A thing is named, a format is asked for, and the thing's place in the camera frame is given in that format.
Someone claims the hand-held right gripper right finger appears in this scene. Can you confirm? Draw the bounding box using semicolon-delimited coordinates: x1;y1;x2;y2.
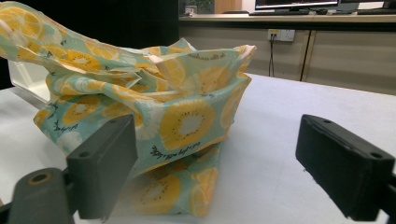
294;113;396;222

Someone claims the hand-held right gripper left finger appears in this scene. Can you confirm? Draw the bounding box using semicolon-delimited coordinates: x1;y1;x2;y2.
65;113;139;220

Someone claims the fruit print fabric bag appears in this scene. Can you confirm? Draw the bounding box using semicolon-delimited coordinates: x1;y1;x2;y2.
0;1;258;218

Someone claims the white plastic tray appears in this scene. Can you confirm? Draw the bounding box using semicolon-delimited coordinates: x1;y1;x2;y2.
7;60;52;104

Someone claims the white table mat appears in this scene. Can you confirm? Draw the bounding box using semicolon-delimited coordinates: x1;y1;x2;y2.
0;73;396;224

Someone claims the black keyboard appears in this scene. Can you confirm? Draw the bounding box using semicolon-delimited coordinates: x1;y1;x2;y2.
248;8;312;17
357;7;396;16

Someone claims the black computer monitor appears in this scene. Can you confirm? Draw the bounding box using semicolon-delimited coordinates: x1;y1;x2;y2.
254;0;340;11

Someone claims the long wooden background desk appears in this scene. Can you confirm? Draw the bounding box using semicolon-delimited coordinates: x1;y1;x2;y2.
178;13;396;24

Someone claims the black socket cable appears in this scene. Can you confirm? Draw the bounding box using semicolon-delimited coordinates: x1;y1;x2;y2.
269;33;276;77

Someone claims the white wall socket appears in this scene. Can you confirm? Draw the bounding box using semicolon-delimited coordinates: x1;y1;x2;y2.
267;28;296;42

